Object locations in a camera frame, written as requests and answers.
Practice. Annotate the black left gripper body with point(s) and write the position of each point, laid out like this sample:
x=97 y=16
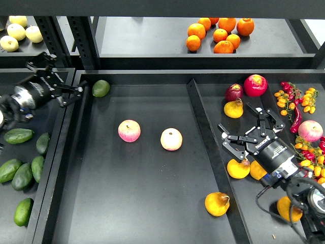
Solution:
x=36 y=90

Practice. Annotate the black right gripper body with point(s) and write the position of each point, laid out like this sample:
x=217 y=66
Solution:
x=274 y=156

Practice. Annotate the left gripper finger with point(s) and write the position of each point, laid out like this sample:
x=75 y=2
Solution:
x=66 y=94
x=42 y=64

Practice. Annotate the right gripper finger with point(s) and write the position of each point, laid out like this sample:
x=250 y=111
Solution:
x=229 y=142
x=268 y=122

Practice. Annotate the yellow pear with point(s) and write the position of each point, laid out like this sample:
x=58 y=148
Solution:
x=217 y=203
x=257 y=171
x=284 y=208
x=238 y=170
x=234 y=109

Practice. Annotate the dark green avocado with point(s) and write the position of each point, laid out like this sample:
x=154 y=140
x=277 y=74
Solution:
x=23 y=177

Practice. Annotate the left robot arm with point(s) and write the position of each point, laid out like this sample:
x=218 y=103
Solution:
x=11 y=112

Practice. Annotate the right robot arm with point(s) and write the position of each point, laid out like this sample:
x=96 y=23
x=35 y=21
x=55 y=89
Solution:
x=306 y=194

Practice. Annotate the pale pear right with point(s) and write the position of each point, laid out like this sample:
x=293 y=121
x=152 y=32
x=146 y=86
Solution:
x=33 y=34

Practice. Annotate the pale pear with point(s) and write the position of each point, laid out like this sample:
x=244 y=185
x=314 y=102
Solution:
x=16 y=31
x=21 y=20
x=33 y=34
x=9 y=44

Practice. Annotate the light green avocado top corner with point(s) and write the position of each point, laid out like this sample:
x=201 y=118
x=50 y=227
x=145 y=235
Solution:
x=100 y=88

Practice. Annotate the pale pear front left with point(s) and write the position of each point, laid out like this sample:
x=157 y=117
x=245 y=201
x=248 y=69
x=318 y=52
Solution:
x=9 y=44

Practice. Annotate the pale pear middle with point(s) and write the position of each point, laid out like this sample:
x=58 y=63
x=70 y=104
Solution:
x=16 y=31

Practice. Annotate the pale pear top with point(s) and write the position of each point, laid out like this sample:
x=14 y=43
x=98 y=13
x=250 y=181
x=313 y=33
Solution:
x=21 y=20

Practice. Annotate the upright avocado left tray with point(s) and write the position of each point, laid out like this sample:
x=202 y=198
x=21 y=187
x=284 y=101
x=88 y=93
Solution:
x=42 y=143

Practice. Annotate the dark avocado left tray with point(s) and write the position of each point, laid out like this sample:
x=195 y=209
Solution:
x=18 y=135

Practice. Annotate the avocado lower left edge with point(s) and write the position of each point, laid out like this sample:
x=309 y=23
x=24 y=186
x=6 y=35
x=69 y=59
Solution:
x=9 y=169

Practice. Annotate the light green avocado bottom left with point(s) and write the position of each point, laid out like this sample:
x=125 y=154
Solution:
x=23 y=212

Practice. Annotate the red chili pepper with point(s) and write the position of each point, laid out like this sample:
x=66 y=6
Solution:
x=297 y=121

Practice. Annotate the pink apple right side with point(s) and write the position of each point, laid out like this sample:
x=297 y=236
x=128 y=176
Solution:
x=310 y=130

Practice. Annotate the upper cherry tomato bunch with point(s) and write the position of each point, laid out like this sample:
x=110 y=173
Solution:
x=290 y=98

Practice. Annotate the cherry tomato bunch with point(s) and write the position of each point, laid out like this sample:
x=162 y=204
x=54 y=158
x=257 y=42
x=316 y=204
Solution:
x=311 y=156
x=290 y=98

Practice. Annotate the lower cherry tomato bunch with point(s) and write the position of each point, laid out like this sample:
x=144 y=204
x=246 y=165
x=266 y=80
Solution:
x=311 y=156

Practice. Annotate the bright red apple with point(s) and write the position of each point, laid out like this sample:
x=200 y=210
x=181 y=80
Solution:
x=255 y=85

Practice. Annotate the black shelf upright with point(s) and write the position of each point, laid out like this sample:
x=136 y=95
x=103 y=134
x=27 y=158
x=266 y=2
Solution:
x=84 y=36

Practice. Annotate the dark red apple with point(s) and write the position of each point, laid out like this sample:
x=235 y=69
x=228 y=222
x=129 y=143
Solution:
x=233 y=92

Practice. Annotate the black left tray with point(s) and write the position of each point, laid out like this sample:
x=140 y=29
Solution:
x=48 y=118

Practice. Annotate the black tray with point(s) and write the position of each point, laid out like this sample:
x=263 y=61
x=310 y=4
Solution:
x=48 y=118
x=102 y=189

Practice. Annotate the black tray divider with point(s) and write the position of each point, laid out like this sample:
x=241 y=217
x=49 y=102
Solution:
x=234 y=214

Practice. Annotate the pale yellow pink apple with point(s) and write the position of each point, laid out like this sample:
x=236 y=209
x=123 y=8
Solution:
x=171 y=139

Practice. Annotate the pink red apple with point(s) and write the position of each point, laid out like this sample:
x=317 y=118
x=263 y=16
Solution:
x=129 y=130

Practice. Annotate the black centre tray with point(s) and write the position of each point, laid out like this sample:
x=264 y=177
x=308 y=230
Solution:
x=102 y=189

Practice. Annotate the orange pile on shelf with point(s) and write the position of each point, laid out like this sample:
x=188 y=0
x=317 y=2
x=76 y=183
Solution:
x=226 y=37

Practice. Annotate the avocado beside tray wall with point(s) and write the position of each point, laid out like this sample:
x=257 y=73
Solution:
x=37 y=167

